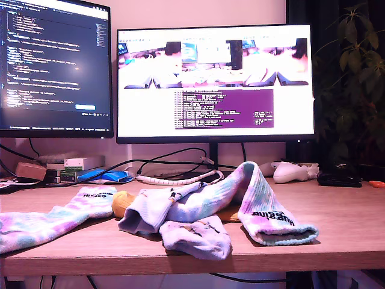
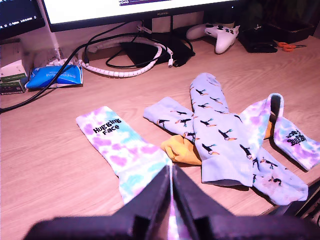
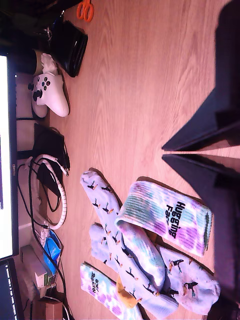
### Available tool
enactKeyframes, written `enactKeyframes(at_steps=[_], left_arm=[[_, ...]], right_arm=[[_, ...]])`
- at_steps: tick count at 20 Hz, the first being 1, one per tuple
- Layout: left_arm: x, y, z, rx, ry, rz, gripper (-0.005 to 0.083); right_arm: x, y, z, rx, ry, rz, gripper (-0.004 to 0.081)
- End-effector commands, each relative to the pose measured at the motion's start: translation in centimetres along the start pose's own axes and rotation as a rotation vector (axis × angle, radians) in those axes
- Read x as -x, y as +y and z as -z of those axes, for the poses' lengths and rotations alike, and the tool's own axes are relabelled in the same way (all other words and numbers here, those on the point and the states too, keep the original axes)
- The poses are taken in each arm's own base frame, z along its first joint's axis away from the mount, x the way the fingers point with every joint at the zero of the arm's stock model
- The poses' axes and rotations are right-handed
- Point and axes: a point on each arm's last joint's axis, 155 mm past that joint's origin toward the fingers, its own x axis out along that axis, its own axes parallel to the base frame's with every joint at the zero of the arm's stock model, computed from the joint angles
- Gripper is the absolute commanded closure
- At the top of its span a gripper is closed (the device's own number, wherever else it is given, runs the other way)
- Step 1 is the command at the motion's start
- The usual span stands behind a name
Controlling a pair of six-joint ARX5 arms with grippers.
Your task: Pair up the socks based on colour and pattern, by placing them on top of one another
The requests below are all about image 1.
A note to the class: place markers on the green houseplant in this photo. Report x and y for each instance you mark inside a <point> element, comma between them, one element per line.
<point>355,60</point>

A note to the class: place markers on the green printed small boxes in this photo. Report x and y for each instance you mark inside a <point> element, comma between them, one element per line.
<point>68,177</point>

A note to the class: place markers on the blue plastic packet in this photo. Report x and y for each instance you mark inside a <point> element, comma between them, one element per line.
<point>102,175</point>

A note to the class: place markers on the black monitor stand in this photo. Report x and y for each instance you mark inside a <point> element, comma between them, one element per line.
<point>213,155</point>

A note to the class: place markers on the white-screen computer monitor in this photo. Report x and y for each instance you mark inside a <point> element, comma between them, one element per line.
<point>216,135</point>

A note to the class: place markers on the tie-dye Hugging Face sock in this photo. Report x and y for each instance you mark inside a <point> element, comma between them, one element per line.
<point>270,210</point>
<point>45,222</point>

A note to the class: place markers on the white box with green label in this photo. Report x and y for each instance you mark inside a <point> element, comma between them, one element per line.
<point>90,162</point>

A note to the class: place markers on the yellow sock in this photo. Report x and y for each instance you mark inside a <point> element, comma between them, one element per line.
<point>121,204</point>

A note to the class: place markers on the white game controller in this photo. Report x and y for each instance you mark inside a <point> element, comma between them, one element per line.
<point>267,169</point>
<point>290,174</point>

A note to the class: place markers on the small orange object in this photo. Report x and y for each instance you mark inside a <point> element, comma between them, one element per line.
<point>377,183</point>

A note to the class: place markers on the pale blue toucan sock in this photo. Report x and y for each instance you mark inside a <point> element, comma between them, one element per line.
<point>147,213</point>
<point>198,238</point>

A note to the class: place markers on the black white printed card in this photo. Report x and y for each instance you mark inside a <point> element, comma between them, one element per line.
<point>12,184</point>

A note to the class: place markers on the black pouch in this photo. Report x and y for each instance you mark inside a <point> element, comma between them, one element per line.
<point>340,180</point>

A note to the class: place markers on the dark-screen computer monitor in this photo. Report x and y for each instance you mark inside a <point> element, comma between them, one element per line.
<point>54,60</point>

